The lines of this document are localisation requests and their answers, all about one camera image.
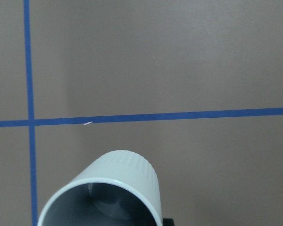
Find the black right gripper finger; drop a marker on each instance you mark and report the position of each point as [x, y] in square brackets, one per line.
[168, 222]

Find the white ceramic mug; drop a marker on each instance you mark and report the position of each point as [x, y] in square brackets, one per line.
[118, 189]

